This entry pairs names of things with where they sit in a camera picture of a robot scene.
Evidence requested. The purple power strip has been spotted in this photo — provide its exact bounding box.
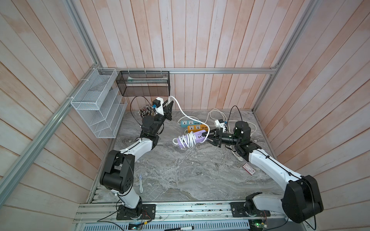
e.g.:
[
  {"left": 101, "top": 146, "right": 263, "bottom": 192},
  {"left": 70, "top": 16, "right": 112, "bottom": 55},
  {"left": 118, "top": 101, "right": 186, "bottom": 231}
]
[{"left": 175, "top": 130, "right": 207, "bottom": 148}]

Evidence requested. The orange power strip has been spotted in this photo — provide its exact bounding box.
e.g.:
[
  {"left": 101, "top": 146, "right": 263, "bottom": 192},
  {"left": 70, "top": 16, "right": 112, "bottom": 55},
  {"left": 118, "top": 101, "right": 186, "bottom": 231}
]
[{"left": 187, "top": 124, "right": 209, "bottom": 133}]

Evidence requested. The white cord of purple strip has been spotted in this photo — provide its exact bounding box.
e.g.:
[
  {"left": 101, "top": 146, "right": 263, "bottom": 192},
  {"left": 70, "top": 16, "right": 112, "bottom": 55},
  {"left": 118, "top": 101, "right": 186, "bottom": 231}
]
[{"left": 167, "top": 96, "right": 211, "bottom": 149}]

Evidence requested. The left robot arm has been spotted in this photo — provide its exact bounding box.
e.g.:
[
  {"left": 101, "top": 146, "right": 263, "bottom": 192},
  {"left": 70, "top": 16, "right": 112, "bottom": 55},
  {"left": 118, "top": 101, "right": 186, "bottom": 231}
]
[{"left": 99, "top": 97, "right": 173, "bottom": 219}]

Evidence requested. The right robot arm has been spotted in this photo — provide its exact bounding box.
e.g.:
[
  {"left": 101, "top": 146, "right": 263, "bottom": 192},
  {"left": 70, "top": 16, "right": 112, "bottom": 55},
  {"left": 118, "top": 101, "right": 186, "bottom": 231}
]
[{"left": 202, "top": 121, "right": 324, "bottom": 223}]

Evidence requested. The bundle of pencils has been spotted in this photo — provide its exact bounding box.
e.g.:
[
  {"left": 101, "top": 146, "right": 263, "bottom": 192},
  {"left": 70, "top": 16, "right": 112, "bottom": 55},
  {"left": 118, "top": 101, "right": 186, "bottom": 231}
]
[{"left": 139, "top": 105, "right": 156, "bottom": 118}]

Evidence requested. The pink white card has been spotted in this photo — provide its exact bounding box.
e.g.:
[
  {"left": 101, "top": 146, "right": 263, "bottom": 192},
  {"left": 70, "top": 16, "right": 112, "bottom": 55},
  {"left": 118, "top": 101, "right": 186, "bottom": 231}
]
[{"left": 243, "top": 163, "right": 256, "bottom": 175}]

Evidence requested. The black mesh basket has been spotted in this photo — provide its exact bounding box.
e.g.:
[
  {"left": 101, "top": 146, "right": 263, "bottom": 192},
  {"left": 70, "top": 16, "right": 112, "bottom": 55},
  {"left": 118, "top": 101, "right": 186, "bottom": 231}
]
[{"left": 116, "top": 70, "right": 171, "bottom": 97}]

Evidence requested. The black marker pen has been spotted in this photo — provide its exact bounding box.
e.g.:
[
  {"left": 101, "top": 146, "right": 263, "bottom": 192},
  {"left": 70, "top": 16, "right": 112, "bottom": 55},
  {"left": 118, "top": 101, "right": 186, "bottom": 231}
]
[{"left": 164, "top": 226, "right": 194, "bottom": 231}]

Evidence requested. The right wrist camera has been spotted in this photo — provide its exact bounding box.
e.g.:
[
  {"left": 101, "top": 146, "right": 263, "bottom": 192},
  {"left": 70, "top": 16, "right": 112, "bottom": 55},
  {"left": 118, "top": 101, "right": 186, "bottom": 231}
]
[{"left": 214, "top": 119, "right": 228, "bottom": 133}]

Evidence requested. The horizontal aluminium wall rail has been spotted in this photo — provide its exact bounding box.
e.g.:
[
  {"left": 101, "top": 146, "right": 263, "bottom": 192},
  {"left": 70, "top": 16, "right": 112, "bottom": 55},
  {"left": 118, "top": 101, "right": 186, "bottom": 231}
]
[{"left": 96, "top": 67, "right": 277, "bottom": 75}]

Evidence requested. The white wire mesh shelf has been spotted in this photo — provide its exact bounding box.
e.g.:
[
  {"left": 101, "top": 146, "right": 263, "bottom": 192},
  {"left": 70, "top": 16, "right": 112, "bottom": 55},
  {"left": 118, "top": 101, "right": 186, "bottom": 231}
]
[{"left": 71, "top": 68, "right": 127, "bottom": 139}]

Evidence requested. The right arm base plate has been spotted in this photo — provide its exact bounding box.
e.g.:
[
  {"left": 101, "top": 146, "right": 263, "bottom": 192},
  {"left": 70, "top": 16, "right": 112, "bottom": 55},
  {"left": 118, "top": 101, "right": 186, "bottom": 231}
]
[{"left": 230, "top": 201, "right": 271, "bottom": 218}]

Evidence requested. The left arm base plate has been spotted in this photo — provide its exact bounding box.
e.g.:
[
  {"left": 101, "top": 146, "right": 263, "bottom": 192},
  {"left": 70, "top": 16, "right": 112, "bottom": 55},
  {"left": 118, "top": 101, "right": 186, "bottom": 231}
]
[{"left": 116, "top": 204, "right": 156, "bottom": 220}]

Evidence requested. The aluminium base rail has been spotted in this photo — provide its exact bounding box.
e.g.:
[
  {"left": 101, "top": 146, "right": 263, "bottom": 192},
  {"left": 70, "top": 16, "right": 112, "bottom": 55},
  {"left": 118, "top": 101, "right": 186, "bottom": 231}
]
[{"left": 71, "top": 200, "right": 318, "bottom": 231}]

